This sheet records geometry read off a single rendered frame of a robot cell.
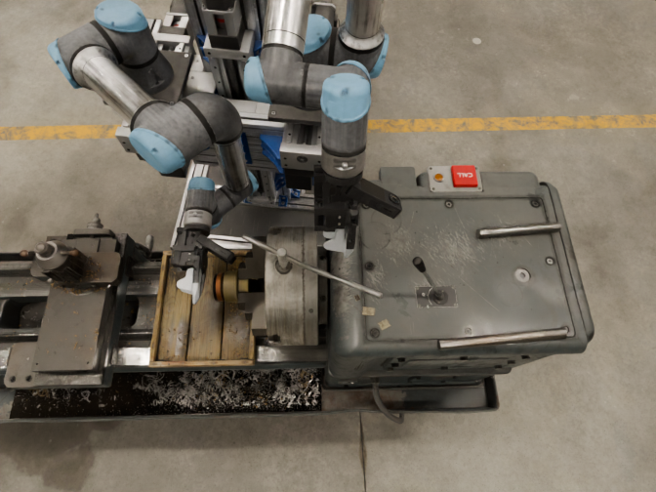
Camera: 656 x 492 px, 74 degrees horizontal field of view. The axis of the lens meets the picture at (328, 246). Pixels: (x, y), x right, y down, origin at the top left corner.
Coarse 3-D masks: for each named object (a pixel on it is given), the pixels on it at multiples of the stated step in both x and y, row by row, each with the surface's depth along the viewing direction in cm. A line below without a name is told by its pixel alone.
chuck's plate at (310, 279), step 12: (312, 228) 112; (312, 240) 107; (312, 252) 104; (312, 264) 103; (312, 276) 102; (312, 288) 101; (312, 300) 101; (312, 312) 102; (312, 324) 104; (312, 336) 106
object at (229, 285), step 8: (232, 272) 115; (216, 280) 113; (224, 280) 113; (232, 280) 113; (240, 280) 114; (248, 280) 114; (216, 288) 113; (224, 288) 112; (232, 288) 112; (240, 288) 113; (248, 288) 113; (216, 296) 113; (224, 296) 113; (232, 296) 113
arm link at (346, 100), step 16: (336, 80) 66; (352, 80) 66; (336, 96) 64; (352, 96) 64; (368, 96) 66; (336, 112) 66; (352, 112) 66; (368, 112) 68; (336, 128) 67; (352, 128) 67; (336, 144) 69; (352, 144) 69
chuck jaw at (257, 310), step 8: (240, 296) 112; (248, 296) 112; (256, 296) 112; (264, 296) 112; (240, 304) 112; (248, 304) 111; (256, 304) 111; (264, 304) 111; (248, 312) 109; (256, 312) 109; (264, 312) 109; (256, 320) 108; (264, 320) 108; (256, 328) 107; (264, 328) 107; (272, 336) 107
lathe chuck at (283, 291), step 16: (272, 240) 106; (288, 240) 107; (272, 256) 103; (272, 272) 102; (288, 272) 102; (272, 288) 101; (288, 288) 101; (272, 304) 101; (288, 304) 101; (272, 320) 103; (288, 320) 103; (288, 336) 106; (304, 336) 106
